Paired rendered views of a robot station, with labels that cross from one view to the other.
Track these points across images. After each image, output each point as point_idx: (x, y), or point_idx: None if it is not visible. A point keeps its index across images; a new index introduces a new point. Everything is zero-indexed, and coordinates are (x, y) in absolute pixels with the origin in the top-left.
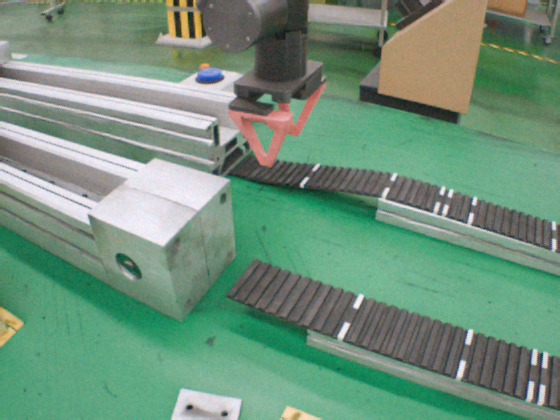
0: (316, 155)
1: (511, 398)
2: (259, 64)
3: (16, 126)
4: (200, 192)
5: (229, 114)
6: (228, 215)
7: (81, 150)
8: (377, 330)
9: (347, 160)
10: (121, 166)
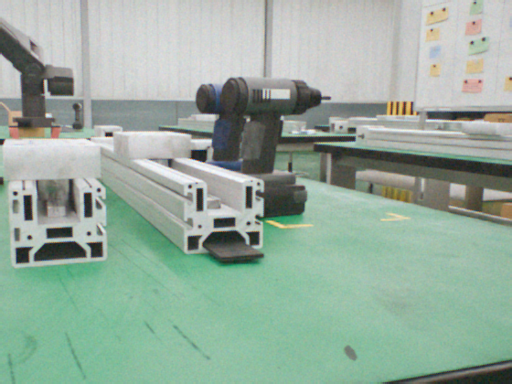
0: (3, 176)
1: None
2: (45, 111)
3: (112, 150)
4: (101, 137)
5: (60, 130)
6: None
7: (105, 145)
8: None
9: (0, 174)
10: (103, 144)
